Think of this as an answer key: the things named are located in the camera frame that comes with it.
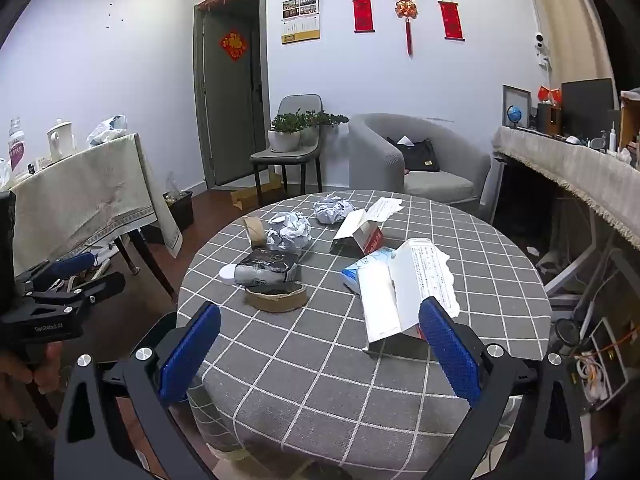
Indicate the potted plant grey pot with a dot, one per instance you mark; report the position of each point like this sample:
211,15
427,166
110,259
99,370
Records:
325,120

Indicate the wooden box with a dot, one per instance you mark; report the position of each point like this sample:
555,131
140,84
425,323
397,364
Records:
630,125

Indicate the large brown tape roll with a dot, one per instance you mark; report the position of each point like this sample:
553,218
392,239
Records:
275,300

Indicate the small brown tape roll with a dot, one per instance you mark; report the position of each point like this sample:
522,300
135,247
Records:
254,232

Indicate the flat cardboard box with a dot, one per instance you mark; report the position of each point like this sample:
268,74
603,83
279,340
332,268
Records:
250,195

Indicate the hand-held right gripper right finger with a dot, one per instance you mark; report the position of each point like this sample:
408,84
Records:
450,355

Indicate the blue and white packet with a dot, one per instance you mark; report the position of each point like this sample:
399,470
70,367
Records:
357,272

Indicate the printed paper leaflet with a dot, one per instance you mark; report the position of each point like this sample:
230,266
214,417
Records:
432,270

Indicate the beige fringed desk cloth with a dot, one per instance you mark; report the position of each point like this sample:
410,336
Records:
575,170

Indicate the plastic bottle purple label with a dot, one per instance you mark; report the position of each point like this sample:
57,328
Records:
17,152

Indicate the small red flags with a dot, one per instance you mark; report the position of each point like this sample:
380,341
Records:
548,94

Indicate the wall calendar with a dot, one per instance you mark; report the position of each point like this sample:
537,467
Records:
300,20

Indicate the white paper ball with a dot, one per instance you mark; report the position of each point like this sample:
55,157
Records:
332,209
287,232

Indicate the black handbag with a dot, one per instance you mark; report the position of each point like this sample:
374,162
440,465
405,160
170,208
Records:
417,157

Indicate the picture frame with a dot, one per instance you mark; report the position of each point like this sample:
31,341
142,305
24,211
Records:
515,95

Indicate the white security camera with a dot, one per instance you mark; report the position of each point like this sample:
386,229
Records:
539,42

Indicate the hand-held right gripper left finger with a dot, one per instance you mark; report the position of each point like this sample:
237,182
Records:
190,355

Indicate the grey chair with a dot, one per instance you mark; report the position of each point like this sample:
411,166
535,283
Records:
285,158

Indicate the red hanging scroll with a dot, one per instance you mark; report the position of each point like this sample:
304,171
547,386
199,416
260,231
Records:
451,20
363,14

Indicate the black bin with clear bag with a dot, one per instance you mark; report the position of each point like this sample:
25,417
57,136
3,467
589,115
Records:
180,210

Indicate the black snack packet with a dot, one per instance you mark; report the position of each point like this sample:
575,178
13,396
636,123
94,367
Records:
267,266

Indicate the red door decoration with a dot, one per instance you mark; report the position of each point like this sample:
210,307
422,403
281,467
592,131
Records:
233,46

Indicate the black monitor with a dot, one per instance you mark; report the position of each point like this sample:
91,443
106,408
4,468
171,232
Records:
587,107

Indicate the white round lid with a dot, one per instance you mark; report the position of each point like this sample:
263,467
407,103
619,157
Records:
227,275

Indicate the grey armchair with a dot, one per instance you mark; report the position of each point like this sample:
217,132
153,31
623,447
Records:
450,182

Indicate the person's left hand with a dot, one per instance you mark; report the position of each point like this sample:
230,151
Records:
22,372

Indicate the potted plant white pot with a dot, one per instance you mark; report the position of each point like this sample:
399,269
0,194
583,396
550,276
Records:
284,139

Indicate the small blue globe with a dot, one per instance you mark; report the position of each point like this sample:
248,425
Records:
513,114

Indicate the red and white carton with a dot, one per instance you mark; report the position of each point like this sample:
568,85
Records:
367,237

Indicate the grey door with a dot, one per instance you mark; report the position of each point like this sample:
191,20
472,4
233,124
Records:
230,115

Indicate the white jug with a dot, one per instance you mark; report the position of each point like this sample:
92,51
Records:
61,140

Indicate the white paper leaflet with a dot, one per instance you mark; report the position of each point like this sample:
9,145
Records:
387,207

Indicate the table with beige tablecloth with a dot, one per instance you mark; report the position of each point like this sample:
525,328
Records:
85,195

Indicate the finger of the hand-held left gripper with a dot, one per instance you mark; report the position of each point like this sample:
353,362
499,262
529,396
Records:
67,264
95,286

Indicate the white open cardboard box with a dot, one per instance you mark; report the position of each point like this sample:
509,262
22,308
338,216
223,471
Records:
385,305

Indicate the white plastic bag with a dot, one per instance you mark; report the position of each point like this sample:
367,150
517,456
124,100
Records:
107,130

